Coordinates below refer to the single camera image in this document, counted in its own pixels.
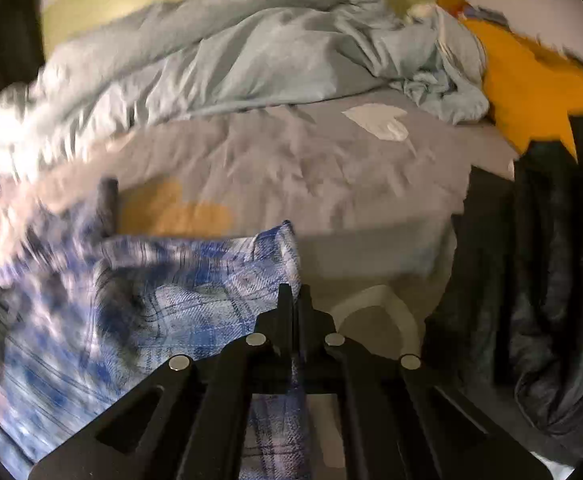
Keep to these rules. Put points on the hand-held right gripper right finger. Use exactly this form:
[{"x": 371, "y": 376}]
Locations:
[{"x": 316, "y": 340}]

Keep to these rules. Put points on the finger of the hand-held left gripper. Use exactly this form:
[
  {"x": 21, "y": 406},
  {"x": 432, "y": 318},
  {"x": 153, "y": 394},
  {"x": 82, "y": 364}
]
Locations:
[{"x": 109, "y": 205}]

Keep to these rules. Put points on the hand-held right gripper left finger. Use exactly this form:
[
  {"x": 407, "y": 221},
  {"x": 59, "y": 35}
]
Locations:
[{"x": 271, "y": 340}]

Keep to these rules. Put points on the blue plaid shirt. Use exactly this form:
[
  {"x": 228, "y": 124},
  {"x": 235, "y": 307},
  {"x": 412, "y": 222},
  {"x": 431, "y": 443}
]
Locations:
[{"x": 181, "y": 300}]

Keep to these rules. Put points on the grey duvet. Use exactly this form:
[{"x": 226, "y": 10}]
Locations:
[{"x": 246, "y": 60}]

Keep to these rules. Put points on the black folded jacket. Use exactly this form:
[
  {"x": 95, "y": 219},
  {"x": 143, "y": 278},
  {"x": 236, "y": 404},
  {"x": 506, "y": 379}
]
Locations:
[{"x": 546, "y": 260}]

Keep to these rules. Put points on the yellow pillow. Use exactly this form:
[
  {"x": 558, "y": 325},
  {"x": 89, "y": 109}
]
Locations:
[{"x": 526, "y": 95}]

